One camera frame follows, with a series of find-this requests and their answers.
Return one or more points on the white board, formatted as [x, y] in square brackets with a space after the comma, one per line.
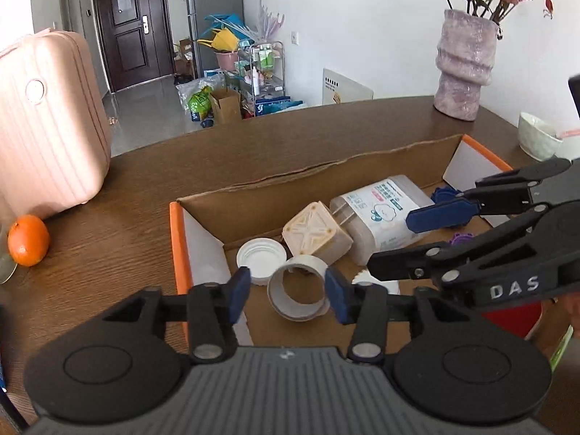
[344, 88]

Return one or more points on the white fluted cap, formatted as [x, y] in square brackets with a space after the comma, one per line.
[385, 286]

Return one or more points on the small brown cardboard box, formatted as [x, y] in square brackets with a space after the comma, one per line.
[226, 106]

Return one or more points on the white ceramic bowl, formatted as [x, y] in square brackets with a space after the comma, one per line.
[537, 140]

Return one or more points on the metal storage rack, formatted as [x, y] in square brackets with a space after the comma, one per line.
[267, 61]

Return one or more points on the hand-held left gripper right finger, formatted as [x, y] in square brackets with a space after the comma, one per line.
[337, 297]

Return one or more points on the purple ribbed lid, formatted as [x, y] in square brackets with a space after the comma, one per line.
[461, 239]

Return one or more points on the dark brown door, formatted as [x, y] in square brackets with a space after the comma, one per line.
[131, 31]

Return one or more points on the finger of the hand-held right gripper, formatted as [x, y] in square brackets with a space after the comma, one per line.
[435, 216]
[398, 265]

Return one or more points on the beige square block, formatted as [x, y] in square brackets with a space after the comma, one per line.
[312, 235]

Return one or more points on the blue ribbed lid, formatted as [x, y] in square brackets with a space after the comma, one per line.
[446, 195]

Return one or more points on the green plastic bag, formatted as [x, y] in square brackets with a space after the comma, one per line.
[199, 104]

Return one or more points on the white wall socket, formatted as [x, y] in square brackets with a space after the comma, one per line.
[295, 38]

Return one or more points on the white screw lid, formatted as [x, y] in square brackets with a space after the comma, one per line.
[258, 258]

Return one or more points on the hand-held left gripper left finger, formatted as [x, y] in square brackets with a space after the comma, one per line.
[238, 297]

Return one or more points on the orange fruit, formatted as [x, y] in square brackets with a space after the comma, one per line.
[28, 241]

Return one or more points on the pink spoon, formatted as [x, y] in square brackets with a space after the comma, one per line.
[568, 133]

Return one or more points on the pink suitcase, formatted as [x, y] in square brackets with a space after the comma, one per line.
[50, 122]

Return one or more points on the blue white tissue pack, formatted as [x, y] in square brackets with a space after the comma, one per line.
[272, 105]

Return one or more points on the green packet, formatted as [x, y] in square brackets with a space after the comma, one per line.
[561, 349]

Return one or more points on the white tape roll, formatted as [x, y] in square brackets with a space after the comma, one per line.
[294, 310]

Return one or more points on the pink textured vase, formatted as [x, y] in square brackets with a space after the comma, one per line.
[464, 68]

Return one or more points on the pale pink decorative twigs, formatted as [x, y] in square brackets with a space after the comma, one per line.
[267, 20]

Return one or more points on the clear cotton swab box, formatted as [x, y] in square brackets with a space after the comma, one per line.
[385, 208]

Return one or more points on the pink basin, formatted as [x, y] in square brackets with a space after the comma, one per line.
[226, 60]

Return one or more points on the red cardboard box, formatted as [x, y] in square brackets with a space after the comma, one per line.
[253, 217]

